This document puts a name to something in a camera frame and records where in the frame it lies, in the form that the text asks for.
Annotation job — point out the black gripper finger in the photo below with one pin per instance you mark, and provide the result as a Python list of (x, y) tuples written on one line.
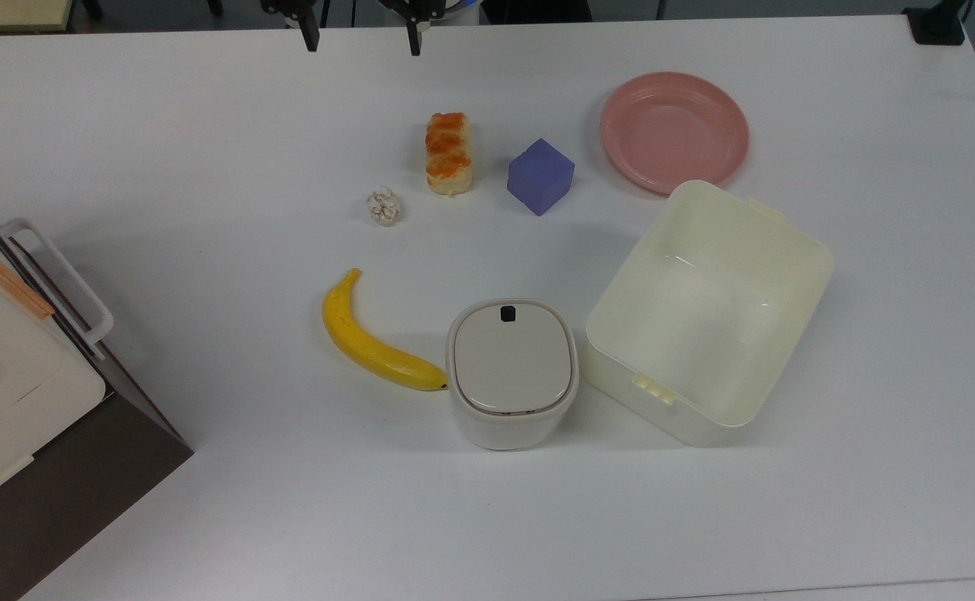
[(310, 29), (414, 33)]

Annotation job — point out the orange glazed bread loaf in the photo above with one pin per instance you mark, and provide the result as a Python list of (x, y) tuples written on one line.
[(448, 154)]

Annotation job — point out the pink round plate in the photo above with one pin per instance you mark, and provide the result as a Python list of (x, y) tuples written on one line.
[(673, 129)]

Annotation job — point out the small white crumpled ball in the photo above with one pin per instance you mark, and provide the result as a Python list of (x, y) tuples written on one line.
[(384, 207)]

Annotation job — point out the purple foam cube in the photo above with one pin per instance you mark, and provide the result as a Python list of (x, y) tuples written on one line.
[(540, 177)]

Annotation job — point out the beige wooden desk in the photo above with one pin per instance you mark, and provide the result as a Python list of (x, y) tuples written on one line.
[(3, 12)]

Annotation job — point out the yellow banana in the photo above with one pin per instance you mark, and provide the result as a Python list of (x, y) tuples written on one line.
[(362, 342)]

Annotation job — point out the white lidded trash bin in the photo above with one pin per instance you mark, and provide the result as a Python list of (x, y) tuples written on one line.
[(511, 367)]

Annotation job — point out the cream plastic storage box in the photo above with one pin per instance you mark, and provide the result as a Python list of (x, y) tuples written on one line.
[(704, 317)]

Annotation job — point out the black table clamp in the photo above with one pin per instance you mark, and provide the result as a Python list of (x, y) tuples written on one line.
[(937, 23)]

